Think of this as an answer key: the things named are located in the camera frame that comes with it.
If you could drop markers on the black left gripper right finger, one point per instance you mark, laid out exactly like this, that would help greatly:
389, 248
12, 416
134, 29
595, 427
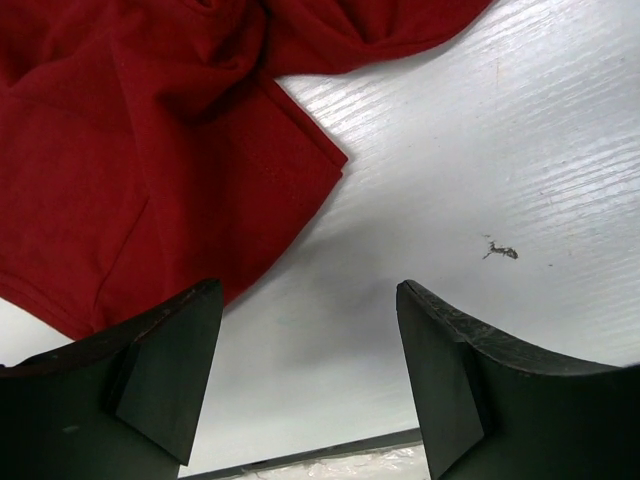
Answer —
493, 406

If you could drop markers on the dark red t shirt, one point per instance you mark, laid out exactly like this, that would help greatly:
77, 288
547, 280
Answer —
147, 145

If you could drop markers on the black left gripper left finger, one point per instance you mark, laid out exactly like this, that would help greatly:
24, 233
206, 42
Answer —
123, 403

